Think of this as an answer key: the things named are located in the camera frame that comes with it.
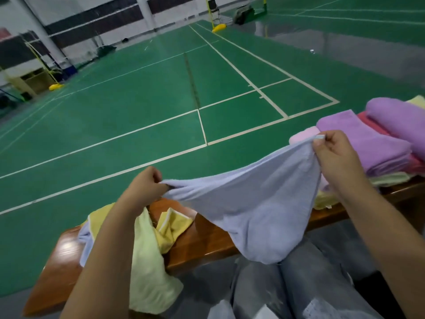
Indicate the person's left hand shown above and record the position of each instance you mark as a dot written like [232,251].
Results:
[141,190]

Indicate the brown wooden bench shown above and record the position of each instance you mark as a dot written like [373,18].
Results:
[199,242]

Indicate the person's left forearm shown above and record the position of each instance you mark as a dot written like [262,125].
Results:
[99,269]

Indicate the yellow green towel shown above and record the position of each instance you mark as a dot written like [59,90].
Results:
[149,275]

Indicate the purple towel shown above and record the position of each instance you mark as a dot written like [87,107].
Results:
[402,119]
[365,139]

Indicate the light blue towel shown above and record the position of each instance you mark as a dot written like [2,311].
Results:
[85,239]

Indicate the hot pink towel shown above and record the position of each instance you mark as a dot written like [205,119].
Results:
[415,162]

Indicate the person's grey trousers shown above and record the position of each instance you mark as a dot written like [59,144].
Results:
[299,285]

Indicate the light green striped towel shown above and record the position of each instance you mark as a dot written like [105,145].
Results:
[392,178]

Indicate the yellow wooden stand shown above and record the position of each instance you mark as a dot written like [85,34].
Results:
[30,81]

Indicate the person's right forearm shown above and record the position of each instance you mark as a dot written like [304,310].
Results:
[392,255]

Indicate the white blue towel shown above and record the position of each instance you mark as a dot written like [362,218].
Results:
[259,202]

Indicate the black sports bag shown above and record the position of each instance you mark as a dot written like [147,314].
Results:
[244,15]

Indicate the light pink towel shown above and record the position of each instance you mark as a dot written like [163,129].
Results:
[302,134]

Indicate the yellow white striped cloth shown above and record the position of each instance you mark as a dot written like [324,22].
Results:
[172,226]

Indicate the pale yellow towel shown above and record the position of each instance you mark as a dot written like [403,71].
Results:
[325,199]
[417,101]

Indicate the person's right hand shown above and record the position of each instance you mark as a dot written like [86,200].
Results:
[338,162]

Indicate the dark folding chair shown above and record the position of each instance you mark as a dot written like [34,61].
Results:
[212,6]

